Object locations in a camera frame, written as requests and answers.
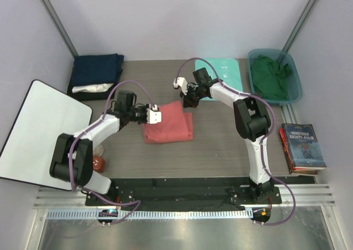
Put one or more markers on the white mug orange inside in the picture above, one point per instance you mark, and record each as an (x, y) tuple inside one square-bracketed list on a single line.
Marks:
[(98, 151)]

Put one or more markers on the black folded t shirt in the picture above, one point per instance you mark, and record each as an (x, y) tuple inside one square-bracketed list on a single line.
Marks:
[(91, 95)]

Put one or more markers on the aluminium corner post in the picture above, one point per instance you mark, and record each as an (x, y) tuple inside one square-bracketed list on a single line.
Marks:
[(299, 24), (59, 26)]

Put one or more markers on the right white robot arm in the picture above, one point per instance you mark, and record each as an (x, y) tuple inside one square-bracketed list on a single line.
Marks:
[(252, 124)]

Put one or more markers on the left aluminium corner post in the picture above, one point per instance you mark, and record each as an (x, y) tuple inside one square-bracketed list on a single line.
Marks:
[(59, 26)]

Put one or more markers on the nineteen eighty-four book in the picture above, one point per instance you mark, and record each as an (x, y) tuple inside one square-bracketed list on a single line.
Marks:
[(303, 146)]

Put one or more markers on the white board black rim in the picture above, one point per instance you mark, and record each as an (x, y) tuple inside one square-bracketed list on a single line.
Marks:
[(44, 114)]

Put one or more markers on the teal plastic basin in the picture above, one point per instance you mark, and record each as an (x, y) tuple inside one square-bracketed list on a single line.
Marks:
[(294, 85)]

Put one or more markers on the red book underneath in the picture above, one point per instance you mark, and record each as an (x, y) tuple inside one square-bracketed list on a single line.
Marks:
[(293, 171)]

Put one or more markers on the brown cube mug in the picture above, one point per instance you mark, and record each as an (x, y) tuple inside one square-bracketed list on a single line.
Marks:
[(98, 164)]

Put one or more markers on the green t shirt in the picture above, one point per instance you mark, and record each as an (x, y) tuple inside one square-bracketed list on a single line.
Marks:
[(269, 78)]

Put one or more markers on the navy folded t shirt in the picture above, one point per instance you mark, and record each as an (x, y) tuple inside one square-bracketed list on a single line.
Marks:
[(96, 69)]

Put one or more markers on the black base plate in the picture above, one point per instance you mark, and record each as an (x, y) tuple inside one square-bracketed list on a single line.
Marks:
[(192, 194)]

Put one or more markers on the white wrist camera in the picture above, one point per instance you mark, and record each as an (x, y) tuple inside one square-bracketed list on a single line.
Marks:
[(180, 83), (154, 116)]

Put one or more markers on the white slotted cable duct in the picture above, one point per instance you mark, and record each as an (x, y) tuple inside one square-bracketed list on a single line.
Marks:
[(110, 214)]

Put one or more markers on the right aluminium corner post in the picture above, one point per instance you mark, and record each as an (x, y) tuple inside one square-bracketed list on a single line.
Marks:
[(299, 24)]

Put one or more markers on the teal cutting board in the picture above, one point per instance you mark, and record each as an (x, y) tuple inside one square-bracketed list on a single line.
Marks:
[(227, 69)]

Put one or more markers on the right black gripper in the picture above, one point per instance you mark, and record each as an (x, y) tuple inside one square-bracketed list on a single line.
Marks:
[(187, 101)]

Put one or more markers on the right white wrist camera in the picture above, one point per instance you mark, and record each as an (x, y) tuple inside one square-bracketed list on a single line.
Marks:
[(180, 83)]

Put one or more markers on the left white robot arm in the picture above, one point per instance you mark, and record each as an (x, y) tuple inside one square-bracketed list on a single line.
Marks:
[(72, 160)]

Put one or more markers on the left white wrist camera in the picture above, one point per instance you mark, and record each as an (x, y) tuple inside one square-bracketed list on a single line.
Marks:
[(154, 116)]

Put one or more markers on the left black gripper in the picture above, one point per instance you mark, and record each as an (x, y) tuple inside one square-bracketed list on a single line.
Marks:
[(144, 107)]

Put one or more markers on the pink t shirt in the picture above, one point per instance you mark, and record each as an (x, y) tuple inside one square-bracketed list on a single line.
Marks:
[(176, 126)]

